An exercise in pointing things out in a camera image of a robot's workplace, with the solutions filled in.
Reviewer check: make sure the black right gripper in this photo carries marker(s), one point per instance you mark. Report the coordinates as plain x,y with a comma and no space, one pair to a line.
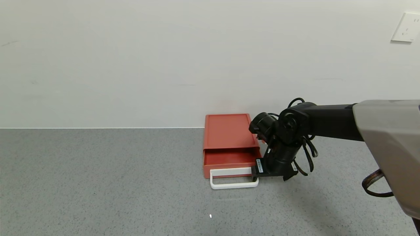
261,168

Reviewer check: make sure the right robot arm black grey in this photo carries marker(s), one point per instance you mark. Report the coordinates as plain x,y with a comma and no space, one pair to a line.
331,123

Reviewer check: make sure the red drawer cabinet housing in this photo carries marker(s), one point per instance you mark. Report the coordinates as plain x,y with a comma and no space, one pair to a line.
228,131

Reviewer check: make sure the white wall socket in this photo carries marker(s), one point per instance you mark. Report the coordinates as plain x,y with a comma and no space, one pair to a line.
406,28

